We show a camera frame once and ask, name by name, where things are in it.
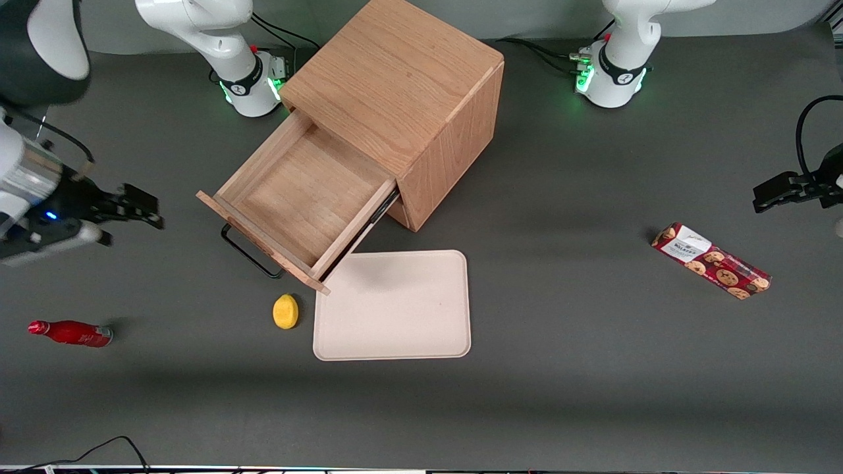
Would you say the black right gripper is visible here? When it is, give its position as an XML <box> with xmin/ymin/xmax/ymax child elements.
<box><xmin>25</xmin><ymin>175</ymin><xmax>166</xmax><ymax>239</ymax></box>

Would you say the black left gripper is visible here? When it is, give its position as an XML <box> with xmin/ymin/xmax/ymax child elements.
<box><xmin>753</xmin><ymin>143</ymin><xmax>843</xmax><ymax>213</ymax></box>

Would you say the wooden drawer cabinet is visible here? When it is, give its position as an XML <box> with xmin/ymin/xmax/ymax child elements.
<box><xmin>280</xmin><ymin>0</ymin><xmax>506</xmax><ymax>232</ymax></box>

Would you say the red cookie box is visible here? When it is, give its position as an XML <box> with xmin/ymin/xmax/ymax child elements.
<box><xmin>651</xmin><ymin>222</ymin><xmax>773</xmax><ymax>301</ymax></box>

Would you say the red bottle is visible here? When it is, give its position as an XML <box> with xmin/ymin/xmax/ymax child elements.
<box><xmin>28</xmin><ymin>320</ymin><xmax>114</xmax><ymax>348</ymax></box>

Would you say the yellow lemon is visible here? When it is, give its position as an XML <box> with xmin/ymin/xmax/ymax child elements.
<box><xmin>273</xmin><ymin>294</ymin><xmax>300</xmax><ymax>330</ymax></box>

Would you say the beige rectangular tray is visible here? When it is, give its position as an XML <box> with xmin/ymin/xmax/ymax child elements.
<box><xmin>313</xmin><ymin>250</ymin><xmax>472</xmax><ymax>362</ymax></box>

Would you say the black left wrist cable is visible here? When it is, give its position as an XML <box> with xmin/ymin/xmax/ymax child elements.
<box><xmin>796</xmin><ymin>95</ymin><xmax>843</xmax><ymax>182</ymax></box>

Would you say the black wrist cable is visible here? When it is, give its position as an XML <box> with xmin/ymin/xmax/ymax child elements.
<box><xmin>3</xmin><ymin>109</ymin><xmax>95</xmax><ymax>182</ymax></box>
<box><xmin>796</xmin><ymin>95</ymin><xmax>843</xmax><ymax>182</ymax></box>

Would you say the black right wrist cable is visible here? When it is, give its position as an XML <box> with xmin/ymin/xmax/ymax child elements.
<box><xmin>3</xmin><ymin>109</ymin><xmax>95</xmax><ymax>182</ymax></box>

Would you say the thin black floor cable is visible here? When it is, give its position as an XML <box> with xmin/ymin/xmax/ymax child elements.
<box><xmin>0</xmin><ymin>435</ymin><xmax>151</xmax><ymax>473</ymax></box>

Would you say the black arm base cable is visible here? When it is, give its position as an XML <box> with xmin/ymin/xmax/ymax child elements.
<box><xmin>495</xmin><ymin>37</ymin><xmax>587</xmax><ymax>61</ymax></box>
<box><xmin>527</xmin><ymin>45</ymin><xmax>584</xmax><ymax>74</ymax></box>
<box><xmin>250</xmin><ymin>12</ymin><xmax>323</xmax><ymax>51</ymax></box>

